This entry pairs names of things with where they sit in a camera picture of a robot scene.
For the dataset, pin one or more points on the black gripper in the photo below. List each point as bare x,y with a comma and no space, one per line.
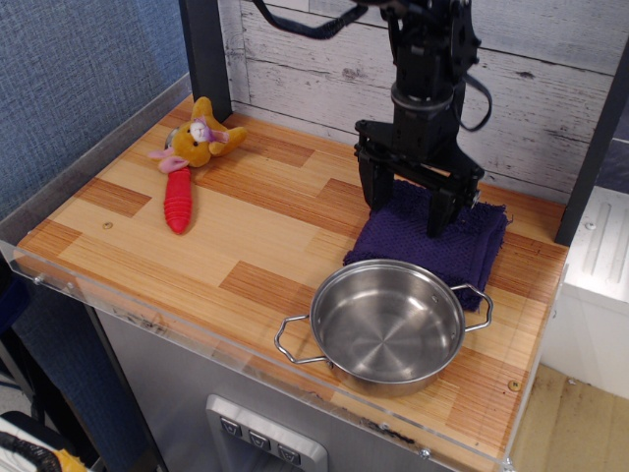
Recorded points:
420,145

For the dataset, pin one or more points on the dark blue cloth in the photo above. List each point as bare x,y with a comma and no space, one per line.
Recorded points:
464,253

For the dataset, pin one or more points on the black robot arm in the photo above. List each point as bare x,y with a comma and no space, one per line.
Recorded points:
433,46

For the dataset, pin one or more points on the brown plush toy animal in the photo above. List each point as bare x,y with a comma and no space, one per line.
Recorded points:
197,141

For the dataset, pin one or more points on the white ribbed counter unit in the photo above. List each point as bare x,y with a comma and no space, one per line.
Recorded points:
587,335

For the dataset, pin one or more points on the stainless toy fridge cabinet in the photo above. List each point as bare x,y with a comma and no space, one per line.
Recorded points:
171,383

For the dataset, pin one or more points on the silver dispenser button panel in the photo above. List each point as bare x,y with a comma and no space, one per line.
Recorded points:
248,441

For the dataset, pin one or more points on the clear acrylic front guard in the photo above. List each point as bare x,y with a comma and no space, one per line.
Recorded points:
244,304

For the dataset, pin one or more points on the yellow object bottom left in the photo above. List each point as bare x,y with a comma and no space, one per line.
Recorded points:
68,462

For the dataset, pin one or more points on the steel pan with handles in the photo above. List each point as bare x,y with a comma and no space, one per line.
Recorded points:
387,328

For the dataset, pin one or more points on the dark right frame post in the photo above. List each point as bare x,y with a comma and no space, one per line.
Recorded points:
600,142

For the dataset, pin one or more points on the dark frame post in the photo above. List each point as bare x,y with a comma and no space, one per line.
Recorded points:
600,142
206,55

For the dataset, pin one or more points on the red ribbed handle spoon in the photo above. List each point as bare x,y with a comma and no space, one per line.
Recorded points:
178,201

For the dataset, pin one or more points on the dark left frame post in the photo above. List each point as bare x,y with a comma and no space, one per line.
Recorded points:
206,55

